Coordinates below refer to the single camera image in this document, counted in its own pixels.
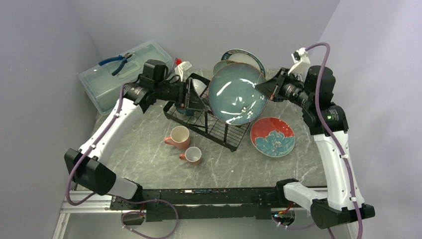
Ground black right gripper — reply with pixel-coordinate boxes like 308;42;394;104
256;67;314;109

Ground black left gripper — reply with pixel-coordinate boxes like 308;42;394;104
154;78;208;112

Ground black wire dish rack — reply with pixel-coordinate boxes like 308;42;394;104
163;73;251;152

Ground dark blue speckled plate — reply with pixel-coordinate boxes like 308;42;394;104
208;63;268;125

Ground large pink mug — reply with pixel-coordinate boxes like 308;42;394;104
164;125;190;149

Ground green rimmed white plate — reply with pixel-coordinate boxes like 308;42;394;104
221;49;266;76

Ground mint green flower plate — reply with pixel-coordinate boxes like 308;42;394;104
213;60;235;75

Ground small pink mug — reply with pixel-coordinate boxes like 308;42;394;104
179;147;202;165

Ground white ceramic bowl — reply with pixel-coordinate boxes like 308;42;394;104
192;79;207;98

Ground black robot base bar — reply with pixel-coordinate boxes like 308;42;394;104
110;187;296;222

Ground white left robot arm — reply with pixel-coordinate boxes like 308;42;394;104
64;60;205;209

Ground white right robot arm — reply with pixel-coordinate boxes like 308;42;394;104
256;66;375;229

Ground clear plastic storage box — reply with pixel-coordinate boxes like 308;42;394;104
79;40;174;115

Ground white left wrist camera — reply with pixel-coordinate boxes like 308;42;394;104
174;58;192;82

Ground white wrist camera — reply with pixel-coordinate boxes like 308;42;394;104
288;47;311;77
174;58;192;82

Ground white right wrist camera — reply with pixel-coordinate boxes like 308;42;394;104
288;47;311;77

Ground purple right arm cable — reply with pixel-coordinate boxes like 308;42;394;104
273;42;365;239

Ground blue handled pliers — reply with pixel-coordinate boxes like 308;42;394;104
99;52;134;77

